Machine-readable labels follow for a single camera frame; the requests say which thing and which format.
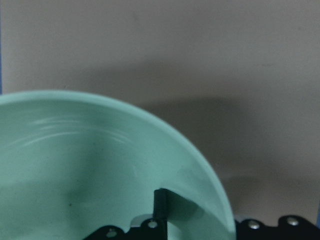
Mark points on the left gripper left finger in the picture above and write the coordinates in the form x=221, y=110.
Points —
x=167, y=206

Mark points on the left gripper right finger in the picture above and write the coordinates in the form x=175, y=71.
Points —
x=289, y=227

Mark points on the green ceramic bowl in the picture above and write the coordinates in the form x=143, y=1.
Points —
x=72, y=162

